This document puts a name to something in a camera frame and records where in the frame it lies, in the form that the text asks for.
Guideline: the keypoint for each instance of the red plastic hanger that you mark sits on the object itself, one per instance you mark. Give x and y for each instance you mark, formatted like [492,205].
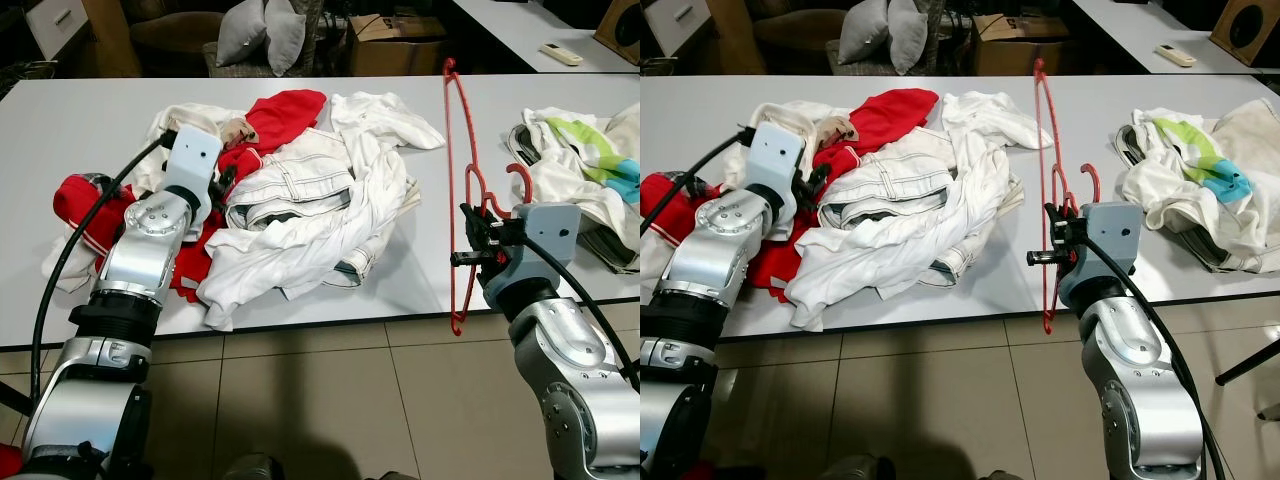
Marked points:
[455,322]
[1047,320]

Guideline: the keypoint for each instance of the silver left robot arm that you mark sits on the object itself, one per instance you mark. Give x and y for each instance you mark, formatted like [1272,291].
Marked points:
[140,250]
[715,250]

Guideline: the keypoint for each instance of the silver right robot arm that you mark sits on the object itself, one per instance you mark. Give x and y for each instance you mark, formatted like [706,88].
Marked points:
[560,350]
[1140,360]

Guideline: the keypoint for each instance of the white denim trousers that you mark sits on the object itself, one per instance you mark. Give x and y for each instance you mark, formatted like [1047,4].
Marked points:
[290,175]
[890,175]

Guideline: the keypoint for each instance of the red garment with white stripes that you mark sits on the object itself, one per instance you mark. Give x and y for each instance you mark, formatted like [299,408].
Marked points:
[890,112]
[285,115]

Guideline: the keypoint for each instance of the white garment green blue print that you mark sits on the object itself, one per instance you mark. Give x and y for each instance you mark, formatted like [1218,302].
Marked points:
[1180,150]
[575,150]

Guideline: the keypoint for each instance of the grey pillow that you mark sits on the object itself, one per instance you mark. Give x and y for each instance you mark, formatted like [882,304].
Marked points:
[285,40]
[908,40]
[240,35]
[862,35]

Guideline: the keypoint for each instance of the beige towel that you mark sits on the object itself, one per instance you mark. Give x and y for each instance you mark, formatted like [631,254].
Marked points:
[628,125]
[1245,125]

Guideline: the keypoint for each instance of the brown cardboard box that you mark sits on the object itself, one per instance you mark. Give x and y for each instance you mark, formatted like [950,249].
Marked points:
[1010,55]
[395,55]

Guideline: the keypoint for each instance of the white remote control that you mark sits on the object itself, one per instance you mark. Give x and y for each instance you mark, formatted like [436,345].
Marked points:
[561,54]
[1176,55]

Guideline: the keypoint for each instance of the white laminate table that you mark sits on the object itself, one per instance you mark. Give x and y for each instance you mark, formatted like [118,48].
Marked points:
[510,25]
[1120,25]

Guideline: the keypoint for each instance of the wooden speaker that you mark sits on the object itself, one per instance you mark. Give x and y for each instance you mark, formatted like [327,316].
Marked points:
[1245,28]
[622,25]

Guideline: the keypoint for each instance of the grey robot left foot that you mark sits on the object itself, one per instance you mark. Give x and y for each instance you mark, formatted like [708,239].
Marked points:
[252,468]
[858,470]

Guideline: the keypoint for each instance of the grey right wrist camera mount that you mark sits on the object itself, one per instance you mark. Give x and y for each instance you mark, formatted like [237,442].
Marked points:
[1112,235]
[550,232]

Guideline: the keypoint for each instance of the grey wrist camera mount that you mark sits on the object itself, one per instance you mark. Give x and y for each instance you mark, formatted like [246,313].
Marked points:
[775,155]
[1112,235]
[550,232]
[192,160]

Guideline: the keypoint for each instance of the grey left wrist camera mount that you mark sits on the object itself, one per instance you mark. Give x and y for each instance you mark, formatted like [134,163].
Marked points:
[775,155]
[192,160]

